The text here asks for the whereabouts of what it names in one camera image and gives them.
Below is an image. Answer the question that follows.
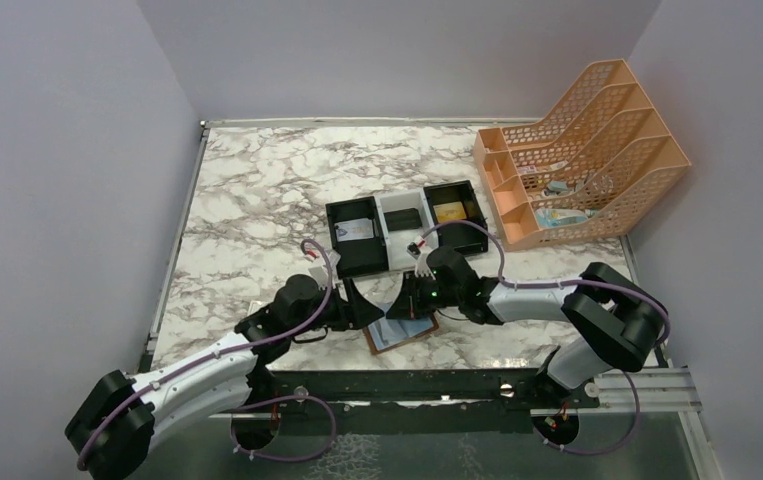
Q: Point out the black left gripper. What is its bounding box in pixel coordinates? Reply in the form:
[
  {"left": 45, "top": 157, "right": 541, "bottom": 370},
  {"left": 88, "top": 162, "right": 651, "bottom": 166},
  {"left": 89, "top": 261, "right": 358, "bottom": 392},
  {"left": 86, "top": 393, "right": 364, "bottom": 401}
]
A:
[{"left": 289, "top": 278, "right": 384, "bottom": 338}]

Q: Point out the black VIP card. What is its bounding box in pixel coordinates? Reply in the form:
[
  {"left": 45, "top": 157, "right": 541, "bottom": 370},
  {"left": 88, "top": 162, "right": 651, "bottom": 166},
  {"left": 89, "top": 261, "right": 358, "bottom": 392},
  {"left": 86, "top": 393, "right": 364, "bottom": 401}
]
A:
[{"left": 384, "top": 208, "right": 422, "bottom": 232}]

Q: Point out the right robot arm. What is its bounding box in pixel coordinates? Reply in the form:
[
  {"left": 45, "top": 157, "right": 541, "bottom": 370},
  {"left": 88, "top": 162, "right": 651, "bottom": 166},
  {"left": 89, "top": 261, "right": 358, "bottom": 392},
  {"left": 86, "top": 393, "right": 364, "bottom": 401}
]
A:
[{"left": 386, "top": 247, "right": 670, "bottom": 407}]

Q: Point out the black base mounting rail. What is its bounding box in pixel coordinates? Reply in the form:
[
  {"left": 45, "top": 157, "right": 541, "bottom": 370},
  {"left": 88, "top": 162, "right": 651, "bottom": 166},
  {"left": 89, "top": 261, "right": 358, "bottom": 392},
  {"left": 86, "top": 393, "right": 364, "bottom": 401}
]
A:
[{"left": 211, "top": 368, "right": 600, "bottom": 439}]

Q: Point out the gold card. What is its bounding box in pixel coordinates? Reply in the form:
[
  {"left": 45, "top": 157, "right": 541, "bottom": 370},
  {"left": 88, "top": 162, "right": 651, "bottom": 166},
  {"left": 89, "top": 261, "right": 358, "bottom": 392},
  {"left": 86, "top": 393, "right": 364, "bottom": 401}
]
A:
[{"left": 433, "top": 201, "right": 468, "bottom": 223}]

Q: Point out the small white red box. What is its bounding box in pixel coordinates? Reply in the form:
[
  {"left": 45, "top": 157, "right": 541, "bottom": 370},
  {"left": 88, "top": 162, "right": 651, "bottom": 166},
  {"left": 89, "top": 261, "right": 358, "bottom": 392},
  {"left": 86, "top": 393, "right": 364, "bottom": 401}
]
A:
[{"left": 247, "top": 301, "right": 268, "bottom": 316}]

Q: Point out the black and white card tray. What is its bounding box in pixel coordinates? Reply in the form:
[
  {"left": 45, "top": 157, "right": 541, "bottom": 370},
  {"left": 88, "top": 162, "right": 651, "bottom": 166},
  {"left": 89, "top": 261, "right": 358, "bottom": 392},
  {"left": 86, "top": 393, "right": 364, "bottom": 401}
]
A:
[{"left": 325, "top": 180, "right": 487, "bottom": 278}]

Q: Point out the brown leather card holder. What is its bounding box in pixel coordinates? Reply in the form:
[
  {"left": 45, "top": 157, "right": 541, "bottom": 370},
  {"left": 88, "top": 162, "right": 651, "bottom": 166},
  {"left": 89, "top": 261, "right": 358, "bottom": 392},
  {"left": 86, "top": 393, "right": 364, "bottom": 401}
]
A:
[{"left": 362, "top": 316, "right": 439, "bottom": 355}]

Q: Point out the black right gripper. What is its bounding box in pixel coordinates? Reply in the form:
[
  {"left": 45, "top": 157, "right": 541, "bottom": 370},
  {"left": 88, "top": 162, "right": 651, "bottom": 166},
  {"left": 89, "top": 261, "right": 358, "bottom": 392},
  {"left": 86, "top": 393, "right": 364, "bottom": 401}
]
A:
[{"left": 386, "top": 269, "right": 462, "bottom": 319}]

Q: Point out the peach plastic desk organizer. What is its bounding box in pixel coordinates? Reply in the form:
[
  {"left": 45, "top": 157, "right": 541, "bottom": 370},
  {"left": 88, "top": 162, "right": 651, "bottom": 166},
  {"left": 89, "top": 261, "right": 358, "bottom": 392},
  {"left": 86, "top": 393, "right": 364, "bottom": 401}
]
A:
[{"left": 472, "top": 59, "right": 691, "bottom": 251}]

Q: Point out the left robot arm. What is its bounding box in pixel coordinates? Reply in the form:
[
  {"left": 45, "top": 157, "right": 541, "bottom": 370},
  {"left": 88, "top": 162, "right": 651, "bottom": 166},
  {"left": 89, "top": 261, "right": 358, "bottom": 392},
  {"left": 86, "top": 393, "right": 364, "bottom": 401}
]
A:
[{"left": 65, "top": 274, "right": 385, "bottom": 479}]

